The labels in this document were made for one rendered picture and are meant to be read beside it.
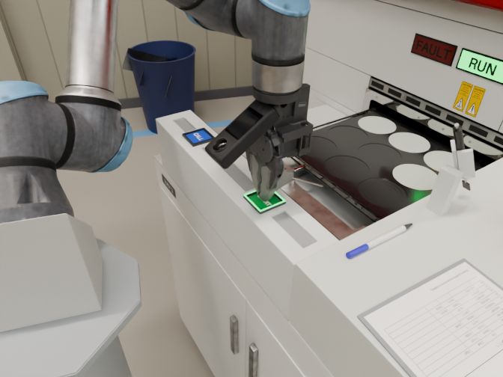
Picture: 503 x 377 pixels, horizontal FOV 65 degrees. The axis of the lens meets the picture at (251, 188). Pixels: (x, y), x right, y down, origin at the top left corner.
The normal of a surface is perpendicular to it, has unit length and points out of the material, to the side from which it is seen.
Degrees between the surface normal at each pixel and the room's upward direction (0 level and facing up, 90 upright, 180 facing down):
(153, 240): 0
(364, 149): 0
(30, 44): 90
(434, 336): 0
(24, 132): 53
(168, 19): 90
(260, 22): 90
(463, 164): 114
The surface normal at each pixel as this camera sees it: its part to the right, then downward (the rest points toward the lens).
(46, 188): 0.79, -0.52
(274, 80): -0.22, 0.58
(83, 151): 0.74, 0.46
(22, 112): 0.71, -0.25
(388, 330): 0.01, -0.79
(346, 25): -0.84, 0.32
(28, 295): 0.28, 0.58
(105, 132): 0.84, 0.04
